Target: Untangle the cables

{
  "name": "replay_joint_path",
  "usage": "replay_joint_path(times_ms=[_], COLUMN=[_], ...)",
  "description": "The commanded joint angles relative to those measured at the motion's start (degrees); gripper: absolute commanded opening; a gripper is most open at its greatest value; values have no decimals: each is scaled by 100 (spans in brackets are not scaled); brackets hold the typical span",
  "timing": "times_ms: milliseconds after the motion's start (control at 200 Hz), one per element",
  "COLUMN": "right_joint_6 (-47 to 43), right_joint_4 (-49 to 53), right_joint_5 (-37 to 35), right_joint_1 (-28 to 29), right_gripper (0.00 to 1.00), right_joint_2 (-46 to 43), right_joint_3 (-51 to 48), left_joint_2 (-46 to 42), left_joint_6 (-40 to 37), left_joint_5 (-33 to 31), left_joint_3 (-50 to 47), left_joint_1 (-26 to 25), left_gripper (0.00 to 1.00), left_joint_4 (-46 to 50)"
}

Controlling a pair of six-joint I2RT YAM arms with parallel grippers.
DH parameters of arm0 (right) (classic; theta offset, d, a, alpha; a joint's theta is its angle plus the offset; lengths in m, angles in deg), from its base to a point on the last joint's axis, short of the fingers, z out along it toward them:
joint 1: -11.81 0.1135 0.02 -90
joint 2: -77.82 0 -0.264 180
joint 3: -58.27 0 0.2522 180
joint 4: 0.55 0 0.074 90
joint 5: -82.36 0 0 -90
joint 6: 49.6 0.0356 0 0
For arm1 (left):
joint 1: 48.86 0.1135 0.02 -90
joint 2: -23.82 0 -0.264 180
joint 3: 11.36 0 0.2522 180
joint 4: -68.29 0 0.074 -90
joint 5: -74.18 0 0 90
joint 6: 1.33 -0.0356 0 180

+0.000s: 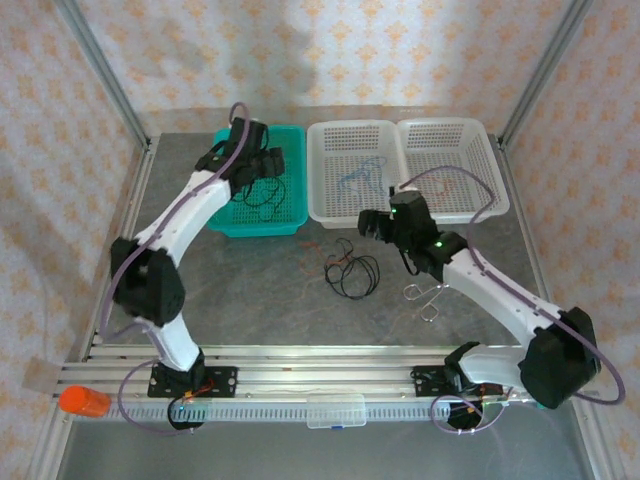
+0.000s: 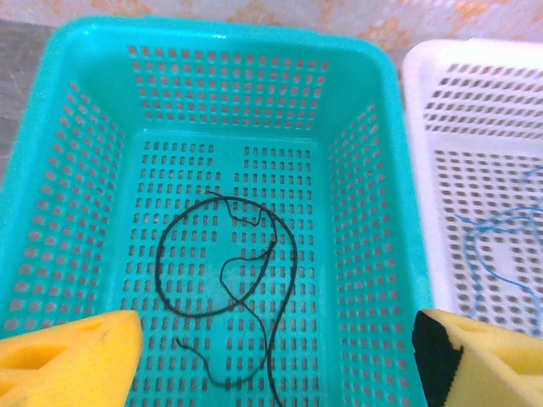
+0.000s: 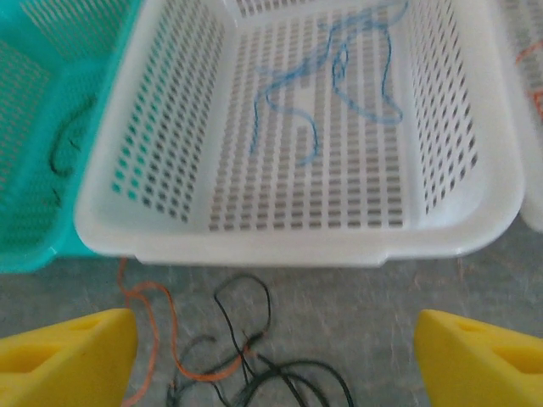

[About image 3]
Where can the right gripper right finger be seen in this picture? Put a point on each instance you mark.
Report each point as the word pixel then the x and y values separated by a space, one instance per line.
pixel 479 369

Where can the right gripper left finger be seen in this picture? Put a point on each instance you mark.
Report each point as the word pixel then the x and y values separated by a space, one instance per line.
pixel 63 369

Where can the teal plastic basket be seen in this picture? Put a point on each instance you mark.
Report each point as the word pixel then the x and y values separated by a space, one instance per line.
pixel 38 233

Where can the white plastic basket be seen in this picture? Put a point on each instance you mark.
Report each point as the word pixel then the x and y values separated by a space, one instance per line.
pixel 254 246
pixel 534 169

